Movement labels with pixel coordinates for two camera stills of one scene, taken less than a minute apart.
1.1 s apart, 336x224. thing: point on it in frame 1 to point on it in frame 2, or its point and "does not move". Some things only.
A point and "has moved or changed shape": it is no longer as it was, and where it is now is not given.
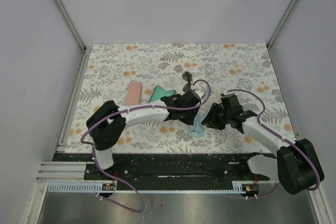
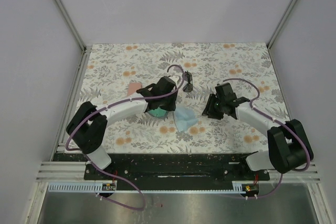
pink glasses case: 134,93 does not move
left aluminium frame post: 65,10 does not move
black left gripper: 190,121 to 172,106
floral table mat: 128,73 does not move
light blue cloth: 198,129 has moved or changed shape
